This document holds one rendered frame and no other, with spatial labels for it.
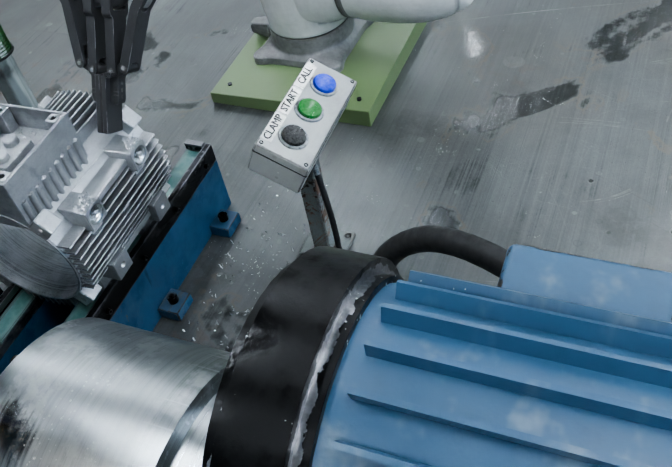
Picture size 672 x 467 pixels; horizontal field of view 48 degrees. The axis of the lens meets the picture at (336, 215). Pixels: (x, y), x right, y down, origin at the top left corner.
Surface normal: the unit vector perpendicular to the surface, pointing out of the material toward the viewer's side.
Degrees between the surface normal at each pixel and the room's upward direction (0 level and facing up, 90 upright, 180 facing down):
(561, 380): 5
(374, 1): 95
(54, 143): 90
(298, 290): 14
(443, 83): 0
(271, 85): 2
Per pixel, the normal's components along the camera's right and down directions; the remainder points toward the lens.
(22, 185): 0.93, 0.16
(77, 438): -0.19, -0.55
